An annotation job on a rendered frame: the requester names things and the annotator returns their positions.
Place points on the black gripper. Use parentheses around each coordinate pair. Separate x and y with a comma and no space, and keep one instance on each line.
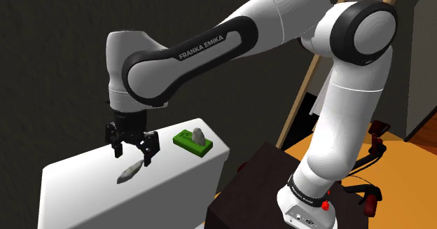
(130,126)

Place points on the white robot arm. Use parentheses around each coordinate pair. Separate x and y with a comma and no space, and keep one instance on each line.
(344,119)

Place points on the grey pointed elongated object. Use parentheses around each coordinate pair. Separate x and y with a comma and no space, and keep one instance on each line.
(129,172)

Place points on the green flat box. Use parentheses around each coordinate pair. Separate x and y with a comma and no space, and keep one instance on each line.
(186,143)

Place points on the white toilet cistern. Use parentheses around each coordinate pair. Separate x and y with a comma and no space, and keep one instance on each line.
(102,201)

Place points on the grey rounded stone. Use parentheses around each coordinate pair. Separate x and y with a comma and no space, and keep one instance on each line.
(198,136)

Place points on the dark robot stand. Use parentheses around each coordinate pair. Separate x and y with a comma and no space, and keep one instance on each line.
(252,194)

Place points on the black and red frame machine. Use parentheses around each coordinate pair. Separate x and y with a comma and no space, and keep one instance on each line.
(370,201)

